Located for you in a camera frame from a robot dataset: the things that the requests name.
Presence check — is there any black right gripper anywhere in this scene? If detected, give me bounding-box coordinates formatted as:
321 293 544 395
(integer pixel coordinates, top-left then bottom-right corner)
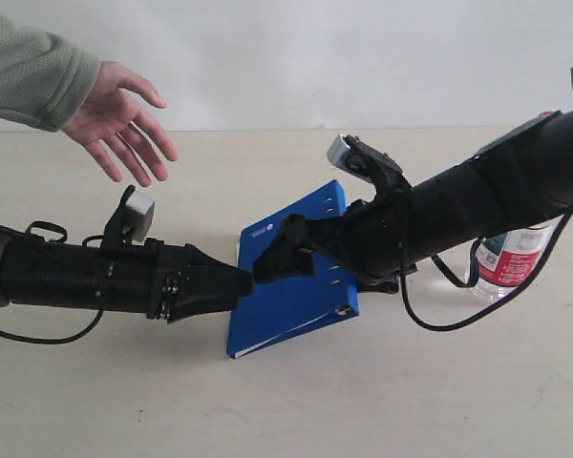
252 200 416 294

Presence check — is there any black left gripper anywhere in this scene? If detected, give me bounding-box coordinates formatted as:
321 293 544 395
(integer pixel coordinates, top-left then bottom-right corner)
145 243 253 323

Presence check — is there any blue ring binder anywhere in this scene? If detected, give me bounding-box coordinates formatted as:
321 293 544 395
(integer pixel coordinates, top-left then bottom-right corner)
226 180 359 359

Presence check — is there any clear water bottle red cap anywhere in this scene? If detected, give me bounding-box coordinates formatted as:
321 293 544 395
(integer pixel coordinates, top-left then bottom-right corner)
466 111 562 304

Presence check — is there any green sleeved forearm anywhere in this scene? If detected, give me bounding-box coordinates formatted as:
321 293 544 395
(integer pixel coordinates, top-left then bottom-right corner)
0 12 101 132

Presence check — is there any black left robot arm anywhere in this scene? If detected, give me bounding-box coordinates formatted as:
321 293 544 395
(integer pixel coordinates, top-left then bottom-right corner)
0 226 253 323

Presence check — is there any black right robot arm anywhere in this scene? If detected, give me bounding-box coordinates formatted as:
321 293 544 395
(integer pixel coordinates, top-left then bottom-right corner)
252 110 573 292

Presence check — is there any person's open hand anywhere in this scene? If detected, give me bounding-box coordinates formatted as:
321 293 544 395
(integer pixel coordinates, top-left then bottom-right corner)
61 61 178 187

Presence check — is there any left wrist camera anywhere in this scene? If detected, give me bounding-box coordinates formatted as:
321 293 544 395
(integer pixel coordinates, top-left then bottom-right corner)
100 185 155 248

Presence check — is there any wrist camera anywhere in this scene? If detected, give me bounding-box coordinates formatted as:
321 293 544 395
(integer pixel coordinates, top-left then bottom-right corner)
100 185 155 248
327 134 407 192

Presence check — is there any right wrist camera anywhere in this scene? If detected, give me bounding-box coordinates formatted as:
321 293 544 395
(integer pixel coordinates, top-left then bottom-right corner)
327 134 407 192

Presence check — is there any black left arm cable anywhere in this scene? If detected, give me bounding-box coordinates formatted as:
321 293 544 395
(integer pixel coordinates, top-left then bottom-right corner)
0 219 106 344

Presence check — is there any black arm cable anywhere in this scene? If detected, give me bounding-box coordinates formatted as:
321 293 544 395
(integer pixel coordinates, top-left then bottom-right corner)
398 65 573 333
0 219 106 344

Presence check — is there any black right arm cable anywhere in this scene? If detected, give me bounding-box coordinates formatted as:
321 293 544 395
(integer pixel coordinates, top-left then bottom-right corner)
398 65 573 333

